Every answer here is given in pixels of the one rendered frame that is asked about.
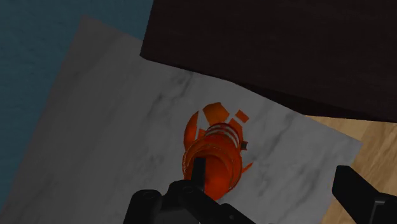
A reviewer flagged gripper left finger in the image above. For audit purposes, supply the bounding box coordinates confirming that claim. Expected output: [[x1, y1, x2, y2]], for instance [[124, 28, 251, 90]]
[[123, 157, 256, 224]]

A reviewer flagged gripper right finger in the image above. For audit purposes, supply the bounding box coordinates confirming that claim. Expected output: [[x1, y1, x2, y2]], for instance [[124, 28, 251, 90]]
[[331, 165, 397, 224]]

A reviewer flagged orange ribbed vase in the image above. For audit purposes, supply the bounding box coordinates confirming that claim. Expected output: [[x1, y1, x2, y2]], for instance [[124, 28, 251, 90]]
[[182, 101, 254, 201]]

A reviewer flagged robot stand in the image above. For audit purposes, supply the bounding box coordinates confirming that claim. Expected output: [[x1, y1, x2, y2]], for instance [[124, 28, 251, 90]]
[[139, 0, 397, 123]]

